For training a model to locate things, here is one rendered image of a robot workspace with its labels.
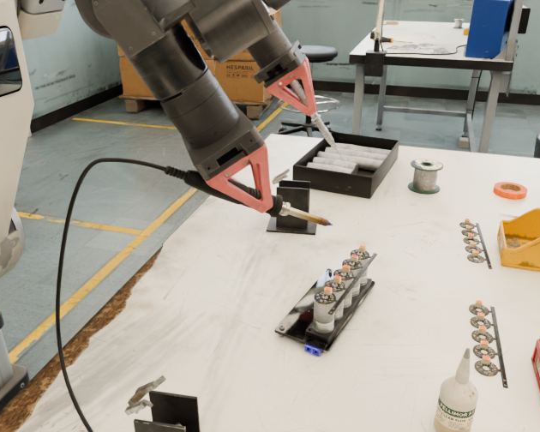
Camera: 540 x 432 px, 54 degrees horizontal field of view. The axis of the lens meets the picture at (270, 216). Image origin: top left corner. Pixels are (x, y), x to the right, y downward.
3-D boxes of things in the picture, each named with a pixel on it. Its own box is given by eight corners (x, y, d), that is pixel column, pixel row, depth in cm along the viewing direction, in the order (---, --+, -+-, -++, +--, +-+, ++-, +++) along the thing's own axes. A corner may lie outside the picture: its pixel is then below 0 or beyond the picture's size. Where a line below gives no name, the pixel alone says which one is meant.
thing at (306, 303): (327, 357, 61) (328, 349, 61) (273, 337, 64) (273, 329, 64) (375, 288, 74) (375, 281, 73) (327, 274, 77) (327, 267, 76)
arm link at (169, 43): (120, 35, 49) (112, 50, 44) (183, -5, 48) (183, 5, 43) (164, 98, 52) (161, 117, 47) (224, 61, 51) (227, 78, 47)
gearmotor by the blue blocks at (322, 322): (309, 334, 63) (310, 298, 61) (317, 323, 65) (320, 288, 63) (328, 341, 62) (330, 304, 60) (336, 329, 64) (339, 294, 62)
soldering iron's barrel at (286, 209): (321, 226, 61) (273, 210, 58) (327, 214, 60) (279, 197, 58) (327, 231, 59) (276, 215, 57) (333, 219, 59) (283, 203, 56)
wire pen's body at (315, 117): (326, 141, 84) (287, 82, 81) (334, 135, 84) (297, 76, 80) (326, 144, 83) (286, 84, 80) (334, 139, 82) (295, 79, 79)
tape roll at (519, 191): (503, 184, 107) (504, 178, 106) (532, 194, 103) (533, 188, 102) (487, 192, 103) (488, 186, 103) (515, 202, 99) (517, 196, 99)
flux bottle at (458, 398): (433, 438, 51) (448, 357, 47) (433, 411, 54) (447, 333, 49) (471, 446, 50) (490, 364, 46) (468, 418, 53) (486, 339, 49)
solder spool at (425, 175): (411, 180, 109) (414, 156, 107) (442, 185, 106) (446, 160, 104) (404, 190, 104) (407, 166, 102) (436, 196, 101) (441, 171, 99)
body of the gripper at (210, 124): (240, 114, 57) (202, 54, 53) (265, 142, 48) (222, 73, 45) (189, 147, 57) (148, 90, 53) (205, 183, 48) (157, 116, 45)
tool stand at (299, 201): (285, 237, 95) (250, 188, 92) (333, 211, 92) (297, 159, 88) (282, 253, 90) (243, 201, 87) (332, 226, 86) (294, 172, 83)
